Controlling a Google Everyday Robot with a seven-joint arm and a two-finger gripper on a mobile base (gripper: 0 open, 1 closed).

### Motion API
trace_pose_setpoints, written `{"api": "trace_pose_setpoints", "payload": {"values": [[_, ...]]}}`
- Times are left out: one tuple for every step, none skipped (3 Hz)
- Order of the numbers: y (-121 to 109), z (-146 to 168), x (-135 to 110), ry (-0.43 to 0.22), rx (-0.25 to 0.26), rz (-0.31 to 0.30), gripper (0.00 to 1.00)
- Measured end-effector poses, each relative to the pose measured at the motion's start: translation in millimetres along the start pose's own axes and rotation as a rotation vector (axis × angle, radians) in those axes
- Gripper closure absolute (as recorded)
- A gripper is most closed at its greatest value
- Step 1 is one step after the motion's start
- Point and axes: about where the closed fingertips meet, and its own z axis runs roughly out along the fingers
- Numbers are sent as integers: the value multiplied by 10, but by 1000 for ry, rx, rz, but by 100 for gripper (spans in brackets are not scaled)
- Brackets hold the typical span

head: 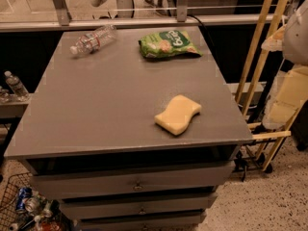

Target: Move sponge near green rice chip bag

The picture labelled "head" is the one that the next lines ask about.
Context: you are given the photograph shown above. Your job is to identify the yellow sponge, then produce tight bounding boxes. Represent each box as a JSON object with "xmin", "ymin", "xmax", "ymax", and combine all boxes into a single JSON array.
[{"xmin": 154, "ymin": 95, "xmax": 201, "ymax": 136}]

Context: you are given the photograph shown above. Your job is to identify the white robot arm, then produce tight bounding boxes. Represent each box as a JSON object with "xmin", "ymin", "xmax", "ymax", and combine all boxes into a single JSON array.
[{"xmin": 262, "ymin": 0, "xmax": 308, "ymax": 130}]

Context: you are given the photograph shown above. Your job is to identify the green rice chip bag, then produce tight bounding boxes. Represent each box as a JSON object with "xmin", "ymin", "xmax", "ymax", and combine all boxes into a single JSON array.
[{"xmin": 139, "ymin": 30, "xmax": 202, "ymax": 59}]

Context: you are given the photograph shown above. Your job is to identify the wooden folding rack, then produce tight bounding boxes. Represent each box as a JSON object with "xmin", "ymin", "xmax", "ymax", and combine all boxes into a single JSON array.
[{"xmin": 234, "ymin": 0, "xmax": 308, "ymax": 173}]

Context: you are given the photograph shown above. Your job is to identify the grey drawer cabinet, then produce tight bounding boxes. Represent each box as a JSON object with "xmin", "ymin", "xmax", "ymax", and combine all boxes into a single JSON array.
[{"xmin": 6, "ymin": 29, "xmax": 251, "ymax": 231}]

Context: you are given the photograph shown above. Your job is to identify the clear plastic water bottle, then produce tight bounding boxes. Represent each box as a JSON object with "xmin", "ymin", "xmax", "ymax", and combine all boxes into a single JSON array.
[{"xmin": 70, "ymin": 25, "xmax": 117, "ymax": 55}]

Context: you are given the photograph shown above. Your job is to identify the upright water bottle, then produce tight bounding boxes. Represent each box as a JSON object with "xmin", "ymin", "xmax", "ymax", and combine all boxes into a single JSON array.
[{"xmin": 5, "ymin": 71, "xmax": 29, "ymax": 102}]

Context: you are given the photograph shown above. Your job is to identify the grey side shelf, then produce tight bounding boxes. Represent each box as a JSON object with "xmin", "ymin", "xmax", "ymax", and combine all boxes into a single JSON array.
[{"xmin": 0, "ymin": 94, "xmax": 31, "ymax": 118}]

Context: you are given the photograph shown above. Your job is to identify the silver soda can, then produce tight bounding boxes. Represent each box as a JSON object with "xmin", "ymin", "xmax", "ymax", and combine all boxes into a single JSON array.
[{"xmin": 25, "ymin": 196, "xmax": 41, "ymax": 214}]

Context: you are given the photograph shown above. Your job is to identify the blue soda can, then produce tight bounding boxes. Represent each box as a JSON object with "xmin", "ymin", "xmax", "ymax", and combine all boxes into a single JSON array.
[{"xmin": 15, "ymin": 187, "xmax": 32, "ymax": 213}]

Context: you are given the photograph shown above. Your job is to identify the black power cable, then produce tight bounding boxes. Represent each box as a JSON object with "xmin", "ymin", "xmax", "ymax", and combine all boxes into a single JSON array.
[{"xmin": 187, "ymin": 13, "xmax": 219, "ymax": 55}]

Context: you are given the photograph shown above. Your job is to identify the black wire basket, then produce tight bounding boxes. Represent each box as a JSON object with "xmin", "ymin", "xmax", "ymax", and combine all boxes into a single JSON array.
[{"xmin": 0, "ymin": 173, "xmax": 71, "ymax": 231}]

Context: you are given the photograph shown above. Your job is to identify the metal window rail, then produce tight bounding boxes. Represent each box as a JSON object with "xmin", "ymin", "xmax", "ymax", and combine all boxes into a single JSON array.
[{"xmin": 0, "ymin": 13, "xmax": 277, "ymax": 33}]

